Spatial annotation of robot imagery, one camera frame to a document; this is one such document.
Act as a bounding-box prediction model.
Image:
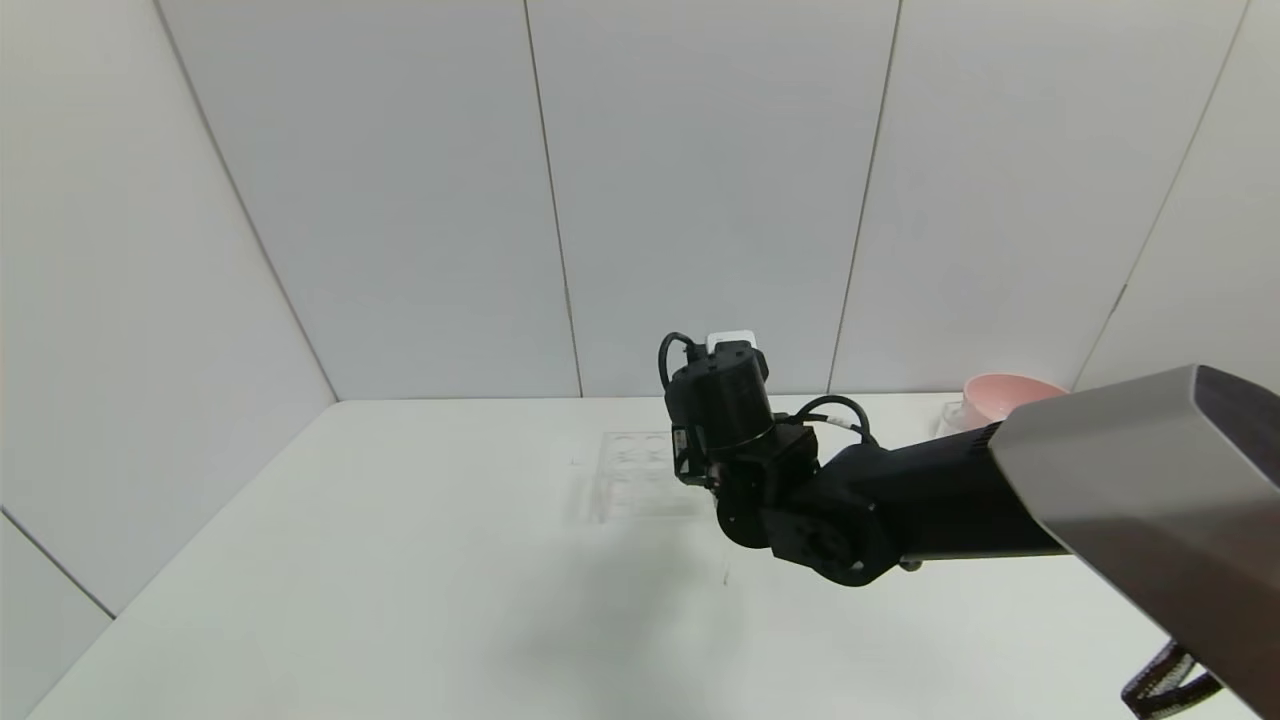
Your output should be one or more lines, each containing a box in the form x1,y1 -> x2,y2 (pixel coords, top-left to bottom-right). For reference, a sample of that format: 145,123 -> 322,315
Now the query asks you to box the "pink bowl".
961,373 -> 1070,433

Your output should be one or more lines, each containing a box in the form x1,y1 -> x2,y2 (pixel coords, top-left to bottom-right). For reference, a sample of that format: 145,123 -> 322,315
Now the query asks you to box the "black cable with white tag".
793,394 -> 879,447

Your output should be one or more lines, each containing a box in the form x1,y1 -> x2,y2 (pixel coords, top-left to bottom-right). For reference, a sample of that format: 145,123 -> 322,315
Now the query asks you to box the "black printed strap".
1119,643 -> 1227,720

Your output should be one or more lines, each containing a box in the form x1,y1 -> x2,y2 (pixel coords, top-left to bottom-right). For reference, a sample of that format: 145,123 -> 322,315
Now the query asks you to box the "clear plastic test tube rack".
596,428 -> 713,524

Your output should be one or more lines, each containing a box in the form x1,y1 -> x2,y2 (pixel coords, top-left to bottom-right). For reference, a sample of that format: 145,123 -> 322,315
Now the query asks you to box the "clear glass beaker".
934,399 -> 979,443

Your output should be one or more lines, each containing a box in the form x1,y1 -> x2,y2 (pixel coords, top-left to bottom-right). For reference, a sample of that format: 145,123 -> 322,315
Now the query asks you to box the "black cable loop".
657,331 -> 703,393

